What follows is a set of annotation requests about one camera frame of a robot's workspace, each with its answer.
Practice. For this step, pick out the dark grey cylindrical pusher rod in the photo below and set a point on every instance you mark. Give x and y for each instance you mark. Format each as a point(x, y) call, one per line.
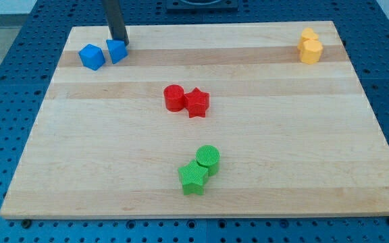
point(115, 20)

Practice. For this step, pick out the blue triangle block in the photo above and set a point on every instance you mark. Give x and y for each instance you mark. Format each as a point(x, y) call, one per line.
point(117, 50)

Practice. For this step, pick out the blue cube block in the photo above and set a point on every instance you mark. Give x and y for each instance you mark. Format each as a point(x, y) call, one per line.
point(92, 57)

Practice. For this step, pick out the red cylinder block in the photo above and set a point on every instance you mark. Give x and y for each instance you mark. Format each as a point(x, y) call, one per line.
point(174, 97)

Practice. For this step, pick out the red star block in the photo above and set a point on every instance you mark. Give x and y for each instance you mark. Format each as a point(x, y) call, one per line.
point(196, 102)

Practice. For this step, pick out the green cylinder block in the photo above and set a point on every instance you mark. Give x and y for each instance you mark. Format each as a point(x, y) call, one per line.
point(208, 156)

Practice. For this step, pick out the light wooden board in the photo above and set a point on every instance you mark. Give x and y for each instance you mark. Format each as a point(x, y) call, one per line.
point(295, 139)

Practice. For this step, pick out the green star block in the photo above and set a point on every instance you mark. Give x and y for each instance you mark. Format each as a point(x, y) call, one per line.
point(193, 178)

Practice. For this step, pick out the yellow heart block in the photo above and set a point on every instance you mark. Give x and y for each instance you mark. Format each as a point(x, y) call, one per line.
point(307, 34)

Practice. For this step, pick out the yellow hexagon block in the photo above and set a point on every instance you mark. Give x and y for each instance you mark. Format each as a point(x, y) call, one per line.
point(311, 51)

